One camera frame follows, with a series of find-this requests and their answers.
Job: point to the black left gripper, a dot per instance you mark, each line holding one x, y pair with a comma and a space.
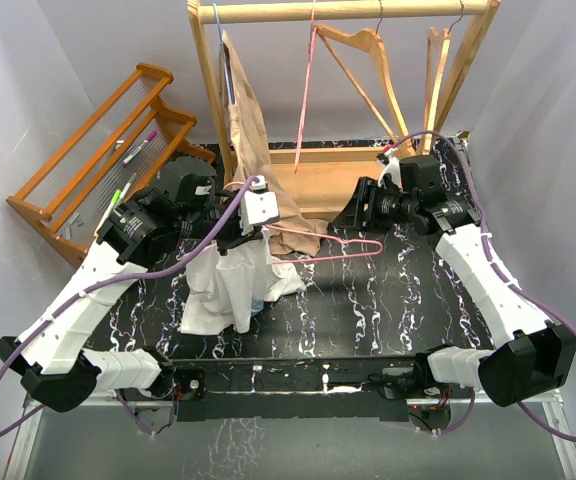
236, 237

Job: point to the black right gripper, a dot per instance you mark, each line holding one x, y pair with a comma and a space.
356, 216

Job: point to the white t shirt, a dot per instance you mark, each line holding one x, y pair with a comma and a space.
228, 290

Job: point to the beige t shirt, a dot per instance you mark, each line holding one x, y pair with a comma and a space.
249, 139

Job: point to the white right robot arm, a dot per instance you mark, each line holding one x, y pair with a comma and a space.
531, 354

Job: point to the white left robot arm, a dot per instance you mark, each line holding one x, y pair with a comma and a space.
153, 234

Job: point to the light wooden hanger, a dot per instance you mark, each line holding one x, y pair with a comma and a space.
438, 47

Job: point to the wooden clothes rack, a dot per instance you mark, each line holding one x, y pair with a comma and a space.
325, 175

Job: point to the white green marker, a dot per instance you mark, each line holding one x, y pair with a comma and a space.
124, 192

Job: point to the green capped marker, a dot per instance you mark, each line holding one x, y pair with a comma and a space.
112, 203

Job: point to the purple capped marker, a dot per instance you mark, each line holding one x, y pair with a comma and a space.
134, 151

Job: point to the orange wooden shelf rack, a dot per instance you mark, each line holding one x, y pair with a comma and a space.
64, 200

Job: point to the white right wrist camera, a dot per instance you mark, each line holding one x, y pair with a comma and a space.
390, 167

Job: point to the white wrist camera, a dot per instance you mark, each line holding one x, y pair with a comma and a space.
390, 167
259, 206

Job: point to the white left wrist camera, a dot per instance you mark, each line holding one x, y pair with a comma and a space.
259, 206

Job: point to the blue wire hanger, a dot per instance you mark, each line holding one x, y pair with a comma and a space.
230, 94

